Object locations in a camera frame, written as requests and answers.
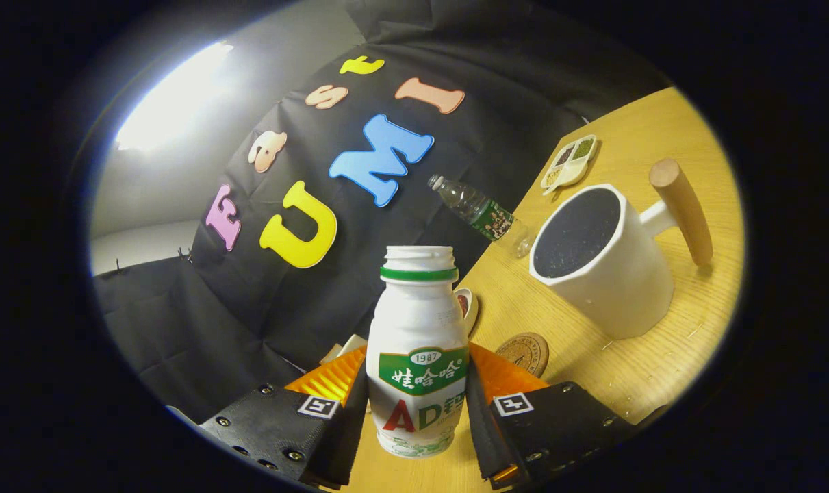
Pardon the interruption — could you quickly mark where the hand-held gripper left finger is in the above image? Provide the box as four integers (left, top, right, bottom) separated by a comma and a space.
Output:
199, 346, 370, 490

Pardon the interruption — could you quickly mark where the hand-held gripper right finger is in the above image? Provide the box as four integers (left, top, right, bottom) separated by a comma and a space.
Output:
465, 342, 637, 490

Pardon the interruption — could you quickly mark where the round cork coaster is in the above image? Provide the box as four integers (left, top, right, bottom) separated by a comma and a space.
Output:
494, 332, 550, 379

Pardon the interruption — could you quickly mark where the white juice bottle green label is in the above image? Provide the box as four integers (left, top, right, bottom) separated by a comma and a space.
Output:
366, 245, 470, 459

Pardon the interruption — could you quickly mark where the white cup wooden handle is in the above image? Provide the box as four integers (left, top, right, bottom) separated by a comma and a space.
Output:
529, 158, 714, 340

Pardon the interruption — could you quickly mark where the clear plastic water bottle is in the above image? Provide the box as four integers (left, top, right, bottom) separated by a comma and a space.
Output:
428, 174, 533, 259

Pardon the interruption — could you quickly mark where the cream toaster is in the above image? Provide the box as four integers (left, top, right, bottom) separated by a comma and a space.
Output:
318, 333, 368, 365

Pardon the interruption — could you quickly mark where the round white plate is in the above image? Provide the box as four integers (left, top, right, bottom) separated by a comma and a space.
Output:
453, 287, 479, 338

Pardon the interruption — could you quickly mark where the wooden table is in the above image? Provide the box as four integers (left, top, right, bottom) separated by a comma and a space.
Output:
332, 86, 745, 493

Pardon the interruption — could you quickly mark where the white divided condiment dish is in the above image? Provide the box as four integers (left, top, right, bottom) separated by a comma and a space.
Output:
540, 134, 598, 197

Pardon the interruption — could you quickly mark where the ceiling light panel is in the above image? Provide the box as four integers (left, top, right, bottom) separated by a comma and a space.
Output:
115, 41, 235, 153

